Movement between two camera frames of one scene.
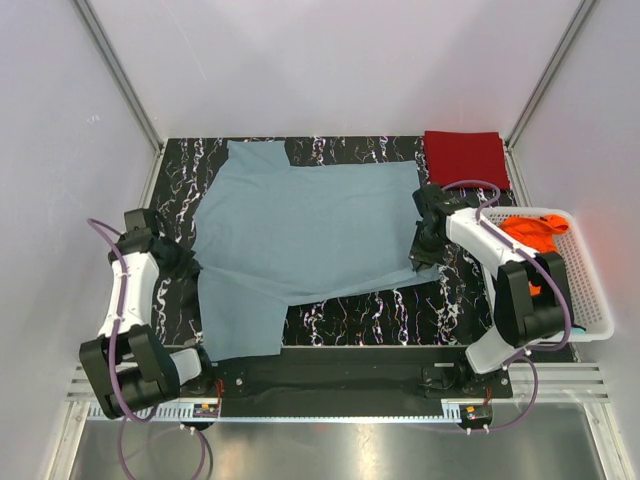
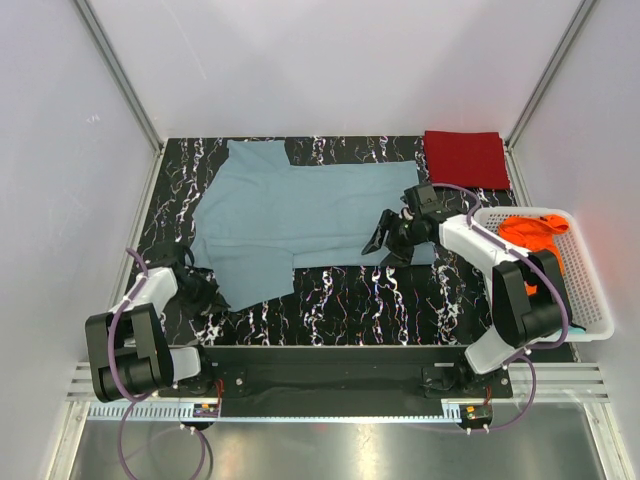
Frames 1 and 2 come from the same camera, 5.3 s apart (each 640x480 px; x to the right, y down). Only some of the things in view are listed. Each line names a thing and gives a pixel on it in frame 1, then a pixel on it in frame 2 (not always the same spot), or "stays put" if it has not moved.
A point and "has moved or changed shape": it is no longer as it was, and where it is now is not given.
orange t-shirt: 538,232 stays put
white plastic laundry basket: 588,302 stays put
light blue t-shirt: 267,236 has moved or changed shape
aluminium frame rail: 558,382 stays put
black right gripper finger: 422,255 → 379,236
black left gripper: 187,265 → 211,302
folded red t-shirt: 456,156 stays put
